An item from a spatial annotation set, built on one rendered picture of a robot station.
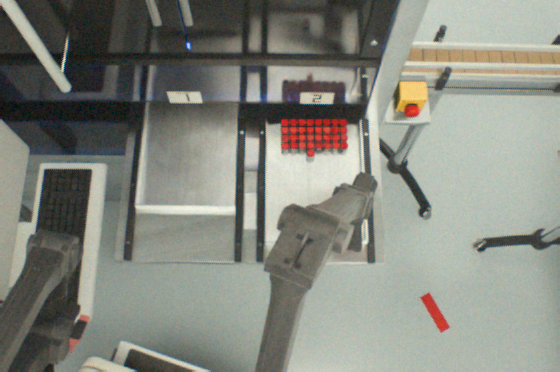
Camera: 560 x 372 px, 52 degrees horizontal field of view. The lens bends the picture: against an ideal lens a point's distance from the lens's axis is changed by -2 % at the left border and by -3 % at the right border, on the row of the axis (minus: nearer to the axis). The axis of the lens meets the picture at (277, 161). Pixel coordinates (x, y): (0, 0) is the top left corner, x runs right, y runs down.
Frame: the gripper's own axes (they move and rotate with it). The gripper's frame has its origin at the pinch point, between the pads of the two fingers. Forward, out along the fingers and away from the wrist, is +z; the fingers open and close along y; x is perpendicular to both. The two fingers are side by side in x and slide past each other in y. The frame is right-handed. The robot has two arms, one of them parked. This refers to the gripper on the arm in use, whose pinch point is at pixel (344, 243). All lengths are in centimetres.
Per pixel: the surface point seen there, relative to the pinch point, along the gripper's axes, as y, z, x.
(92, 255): -2, 11, 67
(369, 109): 34.6, -10.3, -6.3
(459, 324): 5, 91, -56
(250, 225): 5.1, 2.3, 24.1
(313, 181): 17.7, 0.2, 7.9
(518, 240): 35, 74, -78
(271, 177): 18.4, 0.1, 19.2
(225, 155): 24.2, -0.8, 32.0
